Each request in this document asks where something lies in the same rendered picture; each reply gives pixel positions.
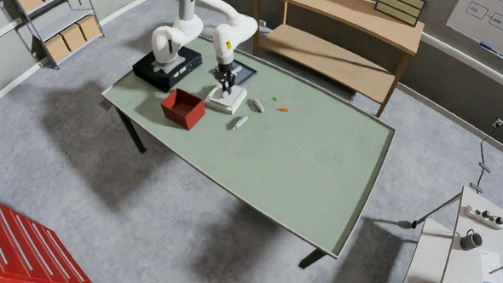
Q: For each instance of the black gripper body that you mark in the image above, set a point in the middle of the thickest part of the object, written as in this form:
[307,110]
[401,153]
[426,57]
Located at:
[226,67]

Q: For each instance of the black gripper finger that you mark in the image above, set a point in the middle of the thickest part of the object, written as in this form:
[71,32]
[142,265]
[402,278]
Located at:
[222,83]
[231,82]

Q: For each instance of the red open box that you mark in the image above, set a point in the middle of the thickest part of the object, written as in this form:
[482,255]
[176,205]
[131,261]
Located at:
[178,104]

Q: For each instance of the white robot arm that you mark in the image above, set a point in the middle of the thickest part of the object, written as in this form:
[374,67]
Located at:
[188,26]

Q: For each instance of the white digital scale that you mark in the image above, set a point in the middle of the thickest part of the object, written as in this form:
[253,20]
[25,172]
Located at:
[231,102]

